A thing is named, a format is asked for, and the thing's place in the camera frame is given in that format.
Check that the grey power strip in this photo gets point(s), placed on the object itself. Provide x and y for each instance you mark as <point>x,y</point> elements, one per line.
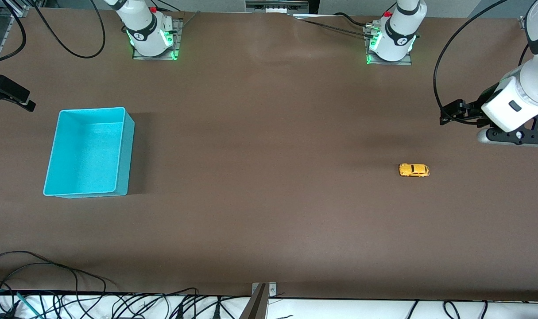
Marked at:
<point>277,6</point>

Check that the aluminium frame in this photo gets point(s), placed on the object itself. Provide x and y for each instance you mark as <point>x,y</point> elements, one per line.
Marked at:
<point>3,42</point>

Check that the yellow toy beetle car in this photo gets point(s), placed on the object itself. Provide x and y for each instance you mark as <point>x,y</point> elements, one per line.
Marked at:
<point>414,170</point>

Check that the teal plastic bin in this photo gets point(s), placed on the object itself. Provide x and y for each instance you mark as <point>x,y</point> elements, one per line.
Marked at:
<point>85,155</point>

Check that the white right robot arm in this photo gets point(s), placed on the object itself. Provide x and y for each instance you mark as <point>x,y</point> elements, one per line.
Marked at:
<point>145,26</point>

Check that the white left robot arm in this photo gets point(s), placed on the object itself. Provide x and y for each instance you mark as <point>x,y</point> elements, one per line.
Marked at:
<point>397,31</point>

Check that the dark grey camera pole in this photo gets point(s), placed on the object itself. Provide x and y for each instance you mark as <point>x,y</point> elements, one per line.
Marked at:
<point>255,305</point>

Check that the metal clamp bracket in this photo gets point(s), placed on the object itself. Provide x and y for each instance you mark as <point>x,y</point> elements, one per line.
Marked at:
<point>272,290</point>

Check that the small metal corner bracket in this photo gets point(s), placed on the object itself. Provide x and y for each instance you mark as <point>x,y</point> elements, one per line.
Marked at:
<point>524,22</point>

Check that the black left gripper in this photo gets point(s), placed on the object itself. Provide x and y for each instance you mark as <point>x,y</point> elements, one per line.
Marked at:
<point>471,109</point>

